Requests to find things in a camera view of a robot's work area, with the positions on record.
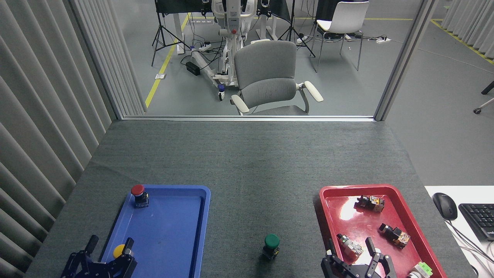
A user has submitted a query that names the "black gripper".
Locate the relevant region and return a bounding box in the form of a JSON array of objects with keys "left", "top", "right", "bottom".
[
  {"left": 61, "top": 235, "right": 138, "bottom": 278},
  {"left": 321, "top": 237, "right": 398, "bottom": 278}
]

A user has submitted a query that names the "green push button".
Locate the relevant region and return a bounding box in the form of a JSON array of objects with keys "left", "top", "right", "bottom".
[{"left": 262, "top": 234, "right": 281, "bottom": 260}]

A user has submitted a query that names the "red push button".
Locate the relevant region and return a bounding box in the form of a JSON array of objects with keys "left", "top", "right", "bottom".
[{"left": 130, "top": 184, "right": 149, "bottom": 209}]

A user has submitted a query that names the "red plastic tray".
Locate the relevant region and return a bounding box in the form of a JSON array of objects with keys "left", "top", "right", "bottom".
[{"left": 319, "top": 184, "right": 447, "bottom": 278}]

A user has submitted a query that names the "blue plastic tray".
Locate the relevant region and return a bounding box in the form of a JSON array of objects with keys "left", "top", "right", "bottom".
[{"left": 95, "top": 185, "right": 211, "bottom": 278}]

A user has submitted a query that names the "white desk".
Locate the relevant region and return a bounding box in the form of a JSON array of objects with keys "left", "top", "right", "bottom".
[{"left": 425, "top": 185, "right": 494, "bottom": 278}]

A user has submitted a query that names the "black computer mouse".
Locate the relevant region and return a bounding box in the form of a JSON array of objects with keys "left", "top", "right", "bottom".
[{"left": 432, "top": 192, "right": 458, "bottom": 221}]

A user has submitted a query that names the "black keyboard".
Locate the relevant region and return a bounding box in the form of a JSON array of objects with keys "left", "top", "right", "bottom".
[{"left": 458, "top": 203, "right": 494, "bottom": 242}]

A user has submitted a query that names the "grey office chair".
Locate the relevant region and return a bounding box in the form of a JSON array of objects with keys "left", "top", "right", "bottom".
[{"left": 230, "top": 40, "right": 324, "bottom": 115}]

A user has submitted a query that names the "black chair base with caster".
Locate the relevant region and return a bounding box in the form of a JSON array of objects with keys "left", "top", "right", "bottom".
[{"left": 474, "top": 80, "right": 494, "bottom": 114}]

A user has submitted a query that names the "black tripod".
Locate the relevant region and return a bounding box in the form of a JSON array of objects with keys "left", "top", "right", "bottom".
[
  {"left": 151, "top": 0, "right": 191, "bottom": 67},
  {"left": 278, "top": 0, "right": 316, "bottom": 58}
]

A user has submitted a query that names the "white plastic chair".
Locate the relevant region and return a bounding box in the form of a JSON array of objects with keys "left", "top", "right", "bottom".
[{"left": 311, "top": 1, "right": 370, "bottom": 73}]

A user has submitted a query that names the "white stand on wheels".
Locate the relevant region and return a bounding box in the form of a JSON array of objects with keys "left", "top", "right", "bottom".
[{"left": 191, "top": 0, "right": 258, "bottom": 102}]

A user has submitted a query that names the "silver selector switch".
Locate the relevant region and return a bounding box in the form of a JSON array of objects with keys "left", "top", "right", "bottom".
[{"left": 337, "top": 234, "right": 364, "bottom": 260}]

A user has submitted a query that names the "black switch with orange block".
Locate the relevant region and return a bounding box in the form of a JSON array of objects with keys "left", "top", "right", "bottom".
[{"left": 378, "top": 223, "right": 410, "bottom": 248}]

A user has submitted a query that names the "black switch with orange window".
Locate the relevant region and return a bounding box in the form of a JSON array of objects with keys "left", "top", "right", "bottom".
[{"left": 356, "top": 195, "right": 385, "bottom": 213}]

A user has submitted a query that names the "green and white switch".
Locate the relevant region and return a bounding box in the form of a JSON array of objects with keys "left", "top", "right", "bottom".
[{"left": 407, "top": 261, "right": 433, "bottom": 278}]

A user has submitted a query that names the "grey mouse cable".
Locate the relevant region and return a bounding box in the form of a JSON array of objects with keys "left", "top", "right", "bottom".
[{"left": 448, "top": 219, "right": 494, "bottom": 267}]

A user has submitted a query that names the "silver post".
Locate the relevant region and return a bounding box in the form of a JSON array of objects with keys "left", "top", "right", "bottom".
[{"left": 374, "top": 0, "right": 441, "bottom": 122}]

